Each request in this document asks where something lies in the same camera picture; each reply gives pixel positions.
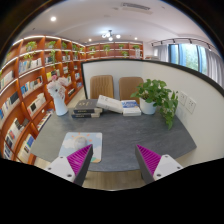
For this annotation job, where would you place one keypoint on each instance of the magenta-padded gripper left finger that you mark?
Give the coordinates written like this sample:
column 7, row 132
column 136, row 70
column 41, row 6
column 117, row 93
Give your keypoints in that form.
column 61, row 166

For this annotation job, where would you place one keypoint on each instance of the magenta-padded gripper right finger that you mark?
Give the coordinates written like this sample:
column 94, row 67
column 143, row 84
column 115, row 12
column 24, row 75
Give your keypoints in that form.
column 165, row 166

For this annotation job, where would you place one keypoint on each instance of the pastel sun-print mouse pad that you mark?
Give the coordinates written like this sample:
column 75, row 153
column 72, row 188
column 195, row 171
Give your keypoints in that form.
column 95, row 140

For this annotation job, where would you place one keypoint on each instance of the dark hardcover book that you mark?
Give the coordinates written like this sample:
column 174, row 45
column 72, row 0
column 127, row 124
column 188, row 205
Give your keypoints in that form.
column 83, row 115
column 86, row 106

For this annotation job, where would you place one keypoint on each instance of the white vase with pink flowers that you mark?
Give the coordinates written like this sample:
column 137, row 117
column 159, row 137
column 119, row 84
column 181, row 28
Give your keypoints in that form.
column 60, row 103

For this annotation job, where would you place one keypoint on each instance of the blue and white book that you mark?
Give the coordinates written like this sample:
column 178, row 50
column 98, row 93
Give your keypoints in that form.
column 131, row 108

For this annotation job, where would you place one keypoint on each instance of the green plant in white pot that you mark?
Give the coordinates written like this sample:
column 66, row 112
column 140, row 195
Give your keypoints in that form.
column 155, row 95

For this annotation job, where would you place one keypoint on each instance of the thick white book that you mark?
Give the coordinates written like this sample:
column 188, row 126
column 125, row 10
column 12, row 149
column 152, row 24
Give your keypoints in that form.
column 110, row 104

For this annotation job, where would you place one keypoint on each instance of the tan upholstered chair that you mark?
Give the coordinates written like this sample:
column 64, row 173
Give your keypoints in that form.
column 101, row 86
column 130, row 88

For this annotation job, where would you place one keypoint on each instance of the orange wooden bookshelf unit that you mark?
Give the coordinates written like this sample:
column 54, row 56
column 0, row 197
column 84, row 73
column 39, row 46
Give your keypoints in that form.
column 26, row 86

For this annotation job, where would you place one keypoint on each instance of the window with curtains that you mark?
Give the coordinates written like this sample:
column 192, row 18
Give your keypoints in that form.
column 190, row 56

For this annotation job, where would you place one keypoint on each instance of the ceiling light cluster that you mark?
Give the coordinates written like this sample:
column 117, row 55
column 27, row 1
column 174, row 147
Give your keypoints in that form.
column 110, row 35

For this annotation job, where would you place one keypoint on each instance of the ceiling air vent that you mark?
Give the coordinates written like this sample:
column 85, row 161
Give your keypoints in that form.
column 136, row 7

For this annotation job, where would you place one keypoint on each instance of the white wall socket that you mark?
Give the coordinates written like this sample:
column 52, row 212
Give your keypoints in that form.
column 182, row 98
column 190, row 105

